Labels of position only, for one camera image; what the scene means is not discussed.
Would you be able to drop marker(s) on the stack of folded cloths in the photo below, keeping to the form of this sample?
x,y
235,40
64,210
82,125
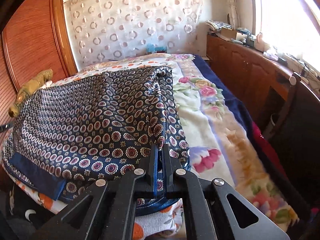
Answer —
x,y
218,25

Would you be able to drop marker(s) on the cardboard box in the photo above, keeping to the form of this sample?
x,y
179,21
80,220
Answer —
x,y
228,34

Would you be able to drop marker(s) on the circle pattern sheer curtain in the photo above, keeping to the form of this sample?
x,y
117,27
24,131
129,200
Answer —
x,y
104,30

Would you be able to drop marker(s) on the navy patterned shirt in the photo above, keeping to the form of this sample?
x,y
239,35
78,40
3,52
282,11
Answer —
x,y
99,127

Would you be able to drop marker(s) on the wooden slatted wardrobe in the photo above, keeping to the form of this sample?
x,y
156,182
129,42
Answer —
x,y
34,39

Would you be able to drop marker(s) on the dark chair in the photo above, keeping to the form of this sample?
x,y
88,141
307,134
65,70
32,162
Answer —
x,y
295,139

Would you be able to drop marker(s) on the orange print white blanket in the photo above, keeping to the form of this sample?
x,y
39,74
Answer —
x,y
105,141

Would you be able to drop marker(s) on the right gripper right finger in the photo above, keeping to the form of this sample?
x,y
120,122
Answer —
x,y
214,209

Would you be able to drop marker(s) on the floral plush blanket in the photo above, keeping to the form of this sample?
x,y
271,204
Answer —
x,y
219,144

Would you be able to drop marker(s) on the white side curtain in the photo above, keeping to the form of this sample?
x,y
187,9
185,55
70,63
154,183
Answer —
x,y
233,14

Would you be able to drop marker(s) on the window with wooden frame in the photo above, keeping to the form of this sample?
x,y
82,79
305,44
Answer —
x,y
290,26

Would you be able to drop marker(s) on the teal tissue box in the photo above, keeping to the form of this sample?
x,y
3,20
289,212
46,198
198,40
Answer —
x,y
153,49

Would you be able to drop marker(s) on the yellow embroidered cloth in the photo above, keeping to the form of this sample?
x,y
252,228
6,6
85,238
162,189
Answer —
x,y
28,89

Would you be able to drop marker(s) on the long wooden cabinet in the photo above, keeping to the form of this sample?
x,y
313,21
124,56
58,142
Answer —
x,y
261,84

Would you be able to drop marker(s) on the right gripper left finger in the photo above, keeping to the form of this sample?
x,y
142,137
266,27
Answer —
x,y
106,209

